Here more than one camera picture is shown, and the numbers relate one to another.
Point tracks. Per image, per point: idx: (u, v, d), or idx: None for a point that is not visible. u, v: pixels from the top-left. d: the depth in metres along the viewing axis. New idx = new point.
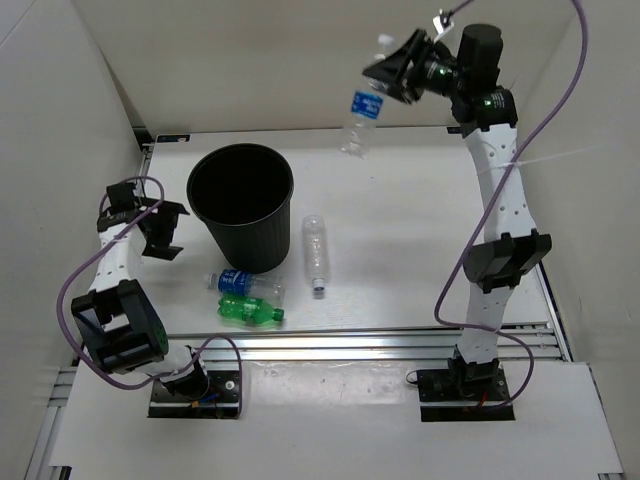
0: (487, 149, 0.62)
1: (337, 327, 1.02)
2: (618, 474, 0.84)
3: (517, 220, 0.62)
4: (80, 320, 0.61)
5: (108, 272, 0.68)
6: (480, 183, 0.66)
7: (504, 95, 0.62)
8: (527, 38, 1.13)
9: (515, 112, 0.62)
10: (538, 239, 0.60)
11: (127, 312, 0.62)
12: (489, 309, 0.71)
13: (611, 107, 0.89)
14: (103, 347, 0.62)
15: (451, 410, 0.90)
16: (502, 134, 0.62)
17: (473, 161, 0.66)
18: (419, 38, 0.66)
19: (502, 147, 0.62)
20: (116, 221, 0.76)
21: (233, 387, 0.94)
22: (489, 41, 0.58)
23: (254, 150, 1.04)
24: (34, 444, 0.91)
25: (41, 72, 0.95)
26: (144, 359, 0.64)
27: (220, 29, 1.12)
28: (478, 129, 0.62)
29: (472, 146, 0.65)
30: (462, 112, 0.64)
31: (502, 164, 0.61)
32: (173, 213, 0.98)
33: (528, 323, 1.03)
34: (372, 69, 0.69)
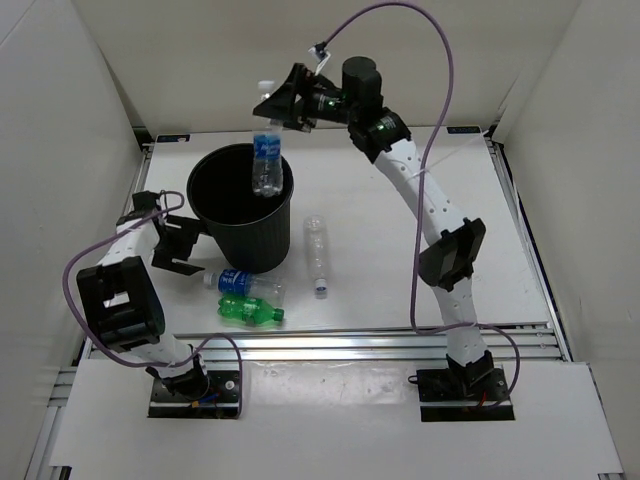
0: (397, 165, 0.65)
1: (337, 327, 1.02)
2: (618, 474, 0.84)
3: (450, 215, 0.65)
4: (84, 290, 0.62)
5: (116, 252, 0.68)
6: (403, 194, 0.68)
7: (392, 116, 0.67)
8: (527, 38, 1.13)
9: (406, 129, 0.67)
10: (472, 226, 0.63)
11: (129, 287, 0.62)
12: (461, 307, 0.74)
13: (611, 107, 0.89)
14: (101, 320, 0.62)
15: (452, 410, 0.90)
16: (404, 148, 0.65)
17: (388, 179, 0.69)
18: (300, 73, 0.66)
19: (408, 159, 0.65)
20: (132, 218, 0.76)
21: (233, 387, 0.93)
22: (370, 76, 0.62)
23: (256, 151, 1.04)
24: (34, 444, 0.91)
25: (41, 72, 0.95)
26: (139, 338, 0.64)
27: (221, 29, 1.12)
28: (381, 152, 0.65)
29: (380, 167, 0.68)
30: (363, 141, 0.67)
31: (414, 173, 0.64)
32: (196, 232, 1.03)
33: (528, 323, 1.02)
34: (262, 106, 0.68)
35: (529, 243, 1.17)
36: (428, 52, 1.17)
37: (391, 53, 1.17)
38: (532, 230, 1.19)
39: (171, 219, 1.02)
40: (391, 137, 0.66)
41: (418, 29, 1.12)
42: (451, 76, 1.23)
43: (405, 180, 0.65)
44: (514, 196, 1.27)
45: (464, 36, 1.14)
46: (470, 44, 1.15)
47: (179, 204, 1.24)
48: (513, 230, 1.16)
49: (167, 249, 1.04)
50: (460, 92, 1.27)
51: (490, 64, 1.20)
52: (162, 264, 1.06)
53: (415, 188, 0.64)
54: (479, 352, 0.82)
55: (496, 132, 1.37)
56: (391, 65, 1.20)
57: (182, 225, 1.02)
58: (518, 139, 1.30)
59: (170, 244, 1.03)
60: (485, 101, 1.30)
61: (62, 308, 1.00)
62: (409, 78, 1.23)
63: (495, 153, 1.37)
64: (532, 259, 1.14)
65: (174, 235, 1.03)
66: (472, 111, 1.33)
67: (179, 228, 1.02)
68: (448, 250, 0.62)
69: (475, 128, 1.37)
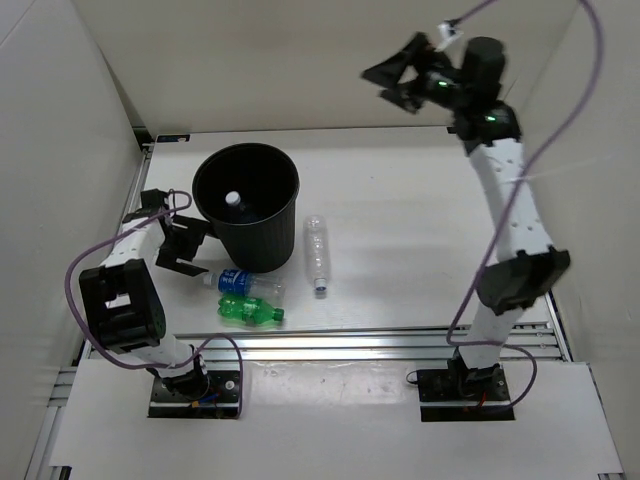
0: (494, 164, 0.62)
1: (337, 327, 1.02)
2: (618, 474, 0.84)
3: (532, 236, 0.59)
4: (87, 292, 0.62)
5: (120, 252, 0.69)
6: (489, 198, 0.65)
7: (507, 114, 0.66)
8: (527, 38, 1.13)
9: (518, 127, 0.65)
10: (557, 257, 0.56)
11: (130, 289, 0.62)
12: (497, 329, 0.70)
13: (611, 107, 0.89)
14: (101, 321, 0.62)
15: (452, 410, 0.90)
16: (506, 149, 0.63)
17: (479, 180, 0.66)
18: (419, 45, 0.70)
19: (507, 163, 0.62)
20: (138, 215, 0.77)
21: (233, 387, 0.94)
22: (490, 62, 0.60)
23: (263, 151, 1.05)
24: (34, 445, 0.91)
25: (41, 72, 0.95)
26: (139, 341, 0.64)
27: (221, 29, 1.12)
28: (481, 145, 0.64)
29: (475, 162, 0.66)
30: (465, 127, 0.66)
31: (512, 179, 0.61)
32: (202, 233, 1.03)
33: (528, 323, 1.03)
34: (372, 71, 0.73)
35: None
36: None
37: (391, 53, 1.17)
38: None
39: (178, 218, 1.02)
40: (499, 132, 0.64)
41: (418, 29, 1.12)
42: None
43: (499, 182, 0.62)
44: None
45: (463, 36, 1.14)
46: None
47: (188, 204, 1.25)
48: None
49: (172, 248, 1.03)
50: None
51: None
52: (166, 264, 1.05)
53: (507, 198, 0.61)
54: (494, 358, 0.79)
55: None
56: None
57: (189, 225, 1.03)
58: None
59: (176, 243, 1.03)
60: None
61: (62, 308, 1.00)
62: None
63: None
64: None
65: (180, 233, 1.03)
66: None
67: (186, 228, 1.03)
68: (517, 272, 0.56)
69: None
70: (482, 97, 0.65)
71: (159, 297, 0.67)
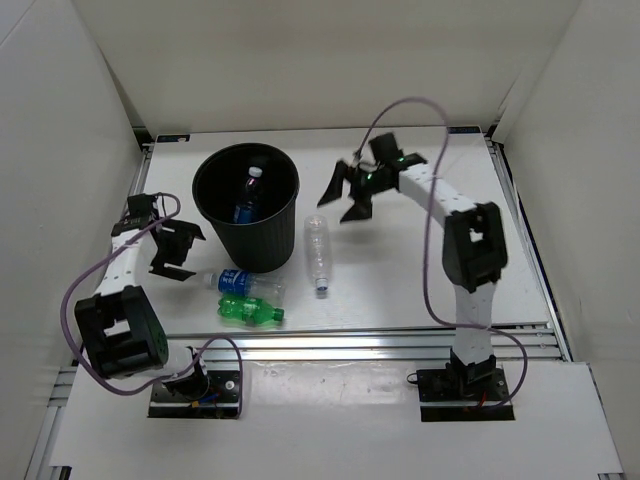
0: (414, 177, 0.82)
1: (338, 327, 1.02)
2: (618, 474, 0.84)
3: (458, 201, 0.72)
4: (84, 323, 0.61)
5: (115, 276, 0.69)
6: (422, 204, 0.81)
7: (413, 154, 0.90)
8: (527, 38, 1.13)
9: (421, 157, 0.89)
10: (483, 206, 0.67)
11: (130, 317, 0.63)
12: (478, 309, 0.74)
13: (611, 107, 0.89)
14: (102, 352, 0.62)
15: (452, 410, 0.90)
16: (417, 169, 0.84)
17: (411, 197, 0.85)
18: (342, 168, 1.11)
19: (423, 174, 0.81)
20: (130, 226, 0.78)
21: (233, 387, 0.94)
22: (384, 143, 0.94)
23: (262, 149, 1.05)
24: (34, 445, 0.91)
25: (41, 72, 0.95)
26: (141, 368, 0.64)
27: (221, 29, 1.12)
28: (401, 171, 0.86)
29: (403, 189, 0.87)
30: (389, 173, 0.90)
31: (426, 179, 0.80)
32: (191, 236, 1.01)
33: (528, 323, 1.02)
34: (324, 200, 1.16)
35: (529, 243, 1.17)
36: (428, 52, 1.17)
37: (391, 53, 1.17)
38: (532, 230, 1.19)
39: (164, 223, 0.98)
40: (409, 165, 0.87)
41: (418, 28, 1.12)
42: (451, 76, 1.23)
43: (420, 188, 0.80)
44: (514, 196, 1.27)
45: (464, 36, 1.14)
46: (470, 44, 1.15)
47: (177, 211, 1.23)
48: (513, 229, 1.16)
49: (161, 254, 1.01)
50: (460, 92, 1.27)
51: (490, 65, 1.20)
52: (154, 269, 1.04)
53: (425, 188, 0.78)
54: (484, 354, 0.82)
55: (497, 132, 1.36)
56: (392, 65, 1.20)
57: (177, 228, 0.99)
58: (518, 139, 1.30)
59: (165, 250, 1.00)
60: (485, 101, 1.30)
61: None
62: (410, 78, 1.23)
63: (495, 153, 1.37)
64: (532, 259, 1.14)
65: (168, 239, 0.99)
66: (472, 111, 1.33)
67: (173, 231, 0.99)
68: (455, 229, 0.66)
69: (475, 128, 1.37)
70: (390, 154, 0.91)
71: (158, 322, 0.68)
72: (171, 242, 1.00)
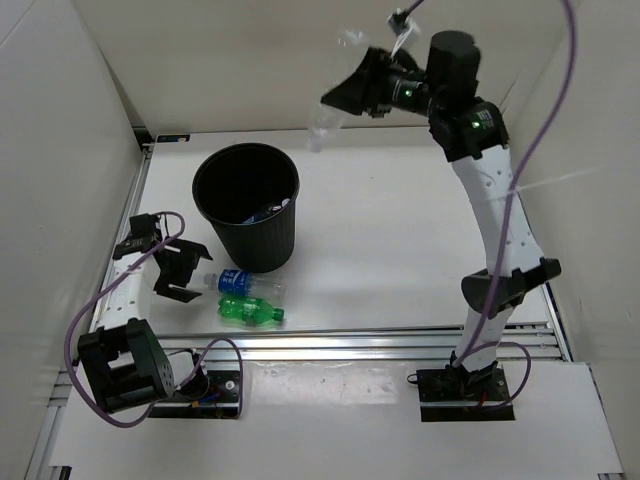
0: (484, 179, 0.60)
1: (337, 327, 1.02)
2: (618, 474, 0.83)
3: (526, 248, 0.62)
4: (87, 360, 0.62)
5: (118, 307, 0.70)
6: (477, 209, 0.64)
7: (489, 111, 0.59)
8: (527, 38, 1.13)
9: (503, 129, 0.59)
10: (546, 268, 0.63)
11: (134, 352, 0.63)
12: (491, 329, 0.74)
13: (611, 106, 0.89)
14: (105, 387, 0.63)
15: (452, 410, 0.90)
16: (497, 161, 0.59)
17: (463, 182, 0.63)
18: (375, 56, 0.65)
19: (498, 174, 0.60)
20: (131, 248, 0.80)
21: (233, 387, 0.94)
22: (457, 38, 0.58)
23: (258, 148, 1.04)
24: (33, 445, 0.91)
25: (39, 72, 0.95)
26: (145, 401, 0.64)
27: (220, 29, 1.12)
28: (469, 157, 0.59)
29: (455, 168, 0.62)
30: (447, 135, 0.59)
31: (502, 196, 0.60)
32: (197, 257, 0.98)
33: (528, 322, 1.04)
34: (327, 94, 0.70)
35: None
36: (428, 52, 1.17)
37: None
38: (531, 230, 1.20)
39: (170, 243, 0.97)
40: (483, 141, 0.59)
41: (418, 28, 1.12)
42: None
43: (486, 199, 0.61)
44: None
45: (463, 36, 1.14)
46: None
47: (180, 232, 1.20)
48: None
49: (168, 274, 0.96)
50: None
51: (489, 65, 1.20)
52: (158, 289, 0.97)
53: (500, 212, 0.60)
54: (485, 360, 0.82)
55: None
56: None
57: (183, 248, 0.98)
58: (518, 139, 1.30)
59: (170, 268, 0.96)
60: (485, 101, 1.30)
61: (62, 308, 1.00)
62: None
63: None
64: None
65: (174, 258, 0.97)
66: None
67: (179, 251, 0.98)
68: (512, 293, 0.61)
69: None
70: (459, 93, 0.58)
71: (163, 353, 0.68)
72: (175, 263, 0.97)
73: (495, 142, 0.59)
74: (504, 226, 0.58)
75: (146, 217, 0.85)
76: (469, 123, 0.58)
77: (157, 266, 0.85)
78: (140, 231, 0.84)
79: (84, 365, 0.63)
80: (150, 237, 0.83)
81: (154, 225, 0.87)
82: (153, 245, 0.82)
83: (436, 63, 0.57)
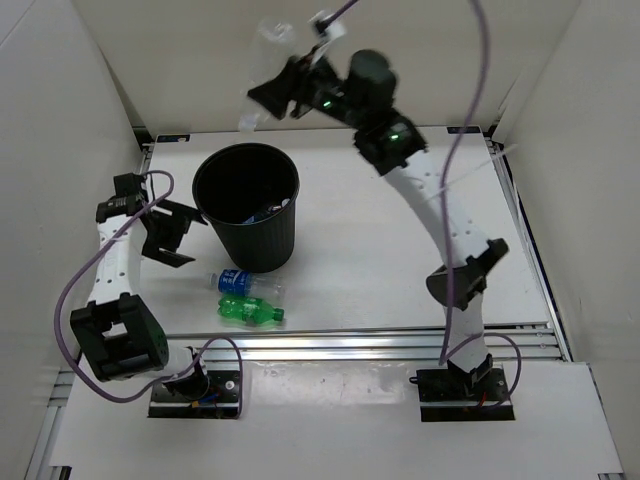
0: (416, 182, 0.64)
1: (337, 327, 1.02)
2: (618, 473, 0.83)
3: (471, 235, 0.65)
4: (81, 335, 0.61)
5: (108, 279, 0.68)
6: (419, 214, 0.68)
7: (405, 123, 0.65)
8: (527, 38, 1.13)
9: (420, 136, 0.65)
10: (497, 249, 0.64)
11: (128, 327, 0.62)
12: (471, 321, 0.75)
13: (611, 106, 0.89)
14: (102, 358, 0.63)
15: (452, 410, 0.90)
16: (421, 164, 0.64)
17: (398, 193, 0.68)
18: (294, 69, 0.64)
19: (427, 175, 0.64)
20: (115, 211, 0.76)
21: (233, 387, 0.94)
22: (372, 61, 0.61)
23: (258, 148, 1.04)
24: (33, 445, 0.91)
25: (40, 72, 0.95)
26: (143, 368, 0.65)
27: (220, 29, 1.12)
28: (397, 168, 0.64)
29: (390, 183, 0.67)
30: (373, 152, 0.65)
31: (434, 193, 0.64)
32: (187, 222, 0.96)
33: (528, 323, 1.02)
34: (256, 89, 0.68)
35: (529, 243, 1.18)
36: (427, 52, 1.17)
37: (391, 53, 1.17)
38: (532, 230, 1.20)
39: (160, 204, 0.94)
40: (405, 152, 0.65)
41: (418, 28, 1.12)
42: (451, 77, 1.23)
43: (423, 201, 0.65)
44: (514, 196, 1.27)
45: (463, 36, 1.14)
46: (470, 44, 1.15)
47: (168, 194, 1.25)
48: (513, 229, 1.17)
49: (156, 239, 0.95)
50: (460, 92, 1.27)
51: (489, 65, 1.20)
52: (149, 254, 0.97)
53: (436, 207, 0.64)
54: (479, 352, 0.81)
55: (497, 132, 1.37)
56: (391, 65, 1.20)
57: (174, 211, 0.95)
58: (518, 139, 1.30)
59: (159, 233, 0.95)
60: (485, 102, 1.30)
61: None
62: (409, 78, 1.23)
63: (495, 153, 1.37)
64: (532, 259, 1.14)
65: (162, 223, 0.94)
66: (472, 111, 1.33)
67: (169, 214, 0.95)
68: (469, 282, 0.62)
69: (475, 128, 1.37)
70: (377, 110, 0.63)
71: (156, 322, 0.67)
72: (165, 226, 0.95)
73: (415, 149, 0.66)
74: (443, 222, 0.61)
75: (131, 178, 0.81)
76: (390, 138, 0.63)
77: (145, 227, 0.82)
78: (125, 191, 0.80)
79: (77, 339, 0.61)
80: (135, 197, 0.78)
81: (140, 187, 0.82)
82: (140, 207, 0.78)
83: (357, 86, 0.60)
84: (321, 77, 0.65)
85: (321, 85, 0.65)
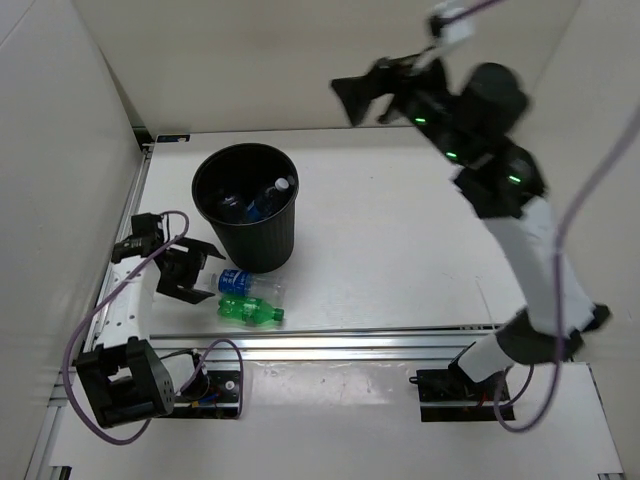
0: (527, 239, 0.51)
1: (338, 327, 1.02)
2: (618, 474, 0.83)
3: (580, 306, 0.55)
4: (88, 378, 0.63)
5: (117, 322, 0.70)
6: (517, 264, 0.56)
7: (525, 160, 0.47)
8: (527, 37, 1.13)
9: (540, 179, 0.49)
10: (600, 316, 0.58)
11: (133, 373, 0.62)
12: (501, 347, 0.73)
13: (611, 106, 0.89)
14: (106, 403, 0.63)
15: (452, 410, 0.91)
16: (539, 217, 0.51)
17: (495, 236, 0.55)
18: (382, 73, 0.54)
19: (542, 231, 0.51)
20: (130, 251, 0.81)
21: (233, 387, 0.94)
22: (500, 76, 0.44)
23: (254, 148, 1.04)
24: (34, 445, 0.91)
25: (39, 72, 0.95)
26: (146, 417, 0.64)
27: (220, 29, 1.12)
28: (512, 218, 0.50)
29: (494, 230, 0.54)
30: (483, 194, 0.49)
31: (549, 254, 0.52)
32: (203, 255, 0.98)
33: None
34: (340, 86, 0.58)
35: None
36: None
37: (391, 53, 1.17)
38: None
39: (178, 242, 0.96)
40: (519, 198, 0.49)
41: (418, 28, 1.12)
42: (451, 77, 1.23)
43: (532, 260, 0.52)
44: None
45: None
46: (470, 43, 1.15)
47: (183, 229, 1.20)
48: None
49: (173, 276, 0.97)
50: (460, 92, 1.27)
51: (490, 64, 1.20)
52: (167, 290, 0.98)
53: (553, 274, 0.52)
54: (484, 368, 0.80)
55: None
56: None
57: (190, 248, 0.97)
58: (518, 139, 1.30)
59: (174, 270, 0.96)
60: None
61: (62, 308, 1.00)
62: None
63: None
64: None
65: (179, 259, 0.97)
66: None
67: (185, 251, 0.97)
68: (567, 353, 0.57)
69: None
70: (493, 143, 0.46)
71: (162, 368, 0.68)
72: (182, 262, 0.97)
73: (530, 194, 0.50)
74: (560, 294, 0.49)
75: (147, 217, 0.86)
76: (506, 181, 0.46)
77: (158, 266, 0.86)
78: (141, 230, 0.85)
79: (83, 381, 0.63)
80: (150, 238, 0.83)
81: (155, 226, 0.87)
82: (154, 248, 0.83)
83: (468, 108, 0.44)
84: (424, 84, 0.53)
85: (422, 94, 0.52)
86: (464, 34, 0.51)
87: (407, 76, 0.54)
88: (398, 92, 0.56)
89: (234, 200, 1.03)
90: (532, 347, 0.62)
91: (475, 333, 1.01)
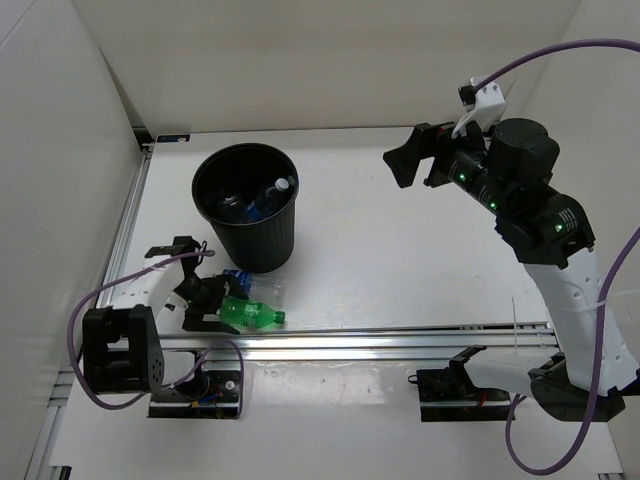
0: (571, 288, 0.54)
1: (337, 327, 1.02)
2: (618, 474, 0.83)
3: (620, 364, 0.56)
4: (89, 331, 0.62)
5: (131, 294, 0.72)
6: (555, 312, 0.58)
7: (572, 210, 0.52)
8: (527, 38, 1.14)
9: (590, 232, 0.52)
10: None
11: (131, 338, 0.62)
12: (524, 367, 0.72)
13: (611, 107, 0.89)
14: (97, 363, 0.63)
15: (452, 410, 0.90)
16: (584, 268, 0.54)
17: (538, 282, 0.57)
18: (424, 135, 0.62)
19: (585, 281, 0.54)
20: (164, 251, 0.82)
21: (233, 387, 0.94)
22: (528, 129, 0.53)
23: (252, 148, 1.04)
24: (34, 445, 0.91)
25: (40, 72, 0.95)
26: (128, 389, 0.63)
27: (221, 30, 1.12)
28: (554, 266, 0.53)
29: (535, 274, 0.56)
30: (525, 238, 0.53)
31: (589, 304, 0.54)
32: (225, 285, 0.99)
33: (528, 322, 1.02)
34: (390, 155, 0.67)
35: None
36: (428, 52, 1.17)
37: (391, 54, 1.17)
38: None
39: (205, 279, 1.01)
40: (566, 245, 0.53)
41: (418, 29, 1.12)
42: (452, 78, 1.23)
43: (573, 311, 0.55)
44: None
45: (463, 36, 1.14)
46: (470, 44, 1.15)
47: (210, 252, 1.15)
48: None
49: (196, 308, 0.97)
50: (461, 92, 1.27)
51: (490, 64, 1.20)
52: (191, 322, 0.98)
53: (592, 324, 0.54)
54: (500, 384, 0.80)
55: None
56: (391, 65, 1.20)
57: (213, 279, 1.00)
58: None
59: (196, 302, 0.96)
60: None
61: (62, 309, 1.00)
62: (409, 78, 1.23)
63: None
64: None
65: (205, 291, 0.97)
66: None
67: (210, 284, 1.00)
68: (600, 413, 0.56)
69: None
70: (531, 189, 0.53)
71: (159, 347, 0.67)
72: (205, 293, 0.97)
73: (578, 245, 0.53)
74: (599, 347, 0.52)
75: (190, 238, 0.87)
76: (552, 228, 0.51)
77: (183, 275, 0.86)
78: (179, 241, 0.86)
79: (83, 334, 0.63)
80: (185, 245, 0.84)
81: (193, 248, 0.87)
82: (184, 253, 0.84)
83: (505, 157, 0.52)
84: (464, 146, 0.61)
85: (464, 155, 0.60)
86: (496, 100, 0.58)
87: (446, 138, 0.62)
88: (440, 154, 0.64)
89: (234, 200, 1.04)
90: (570, 403, 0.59)
91: (475, 333, 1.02)
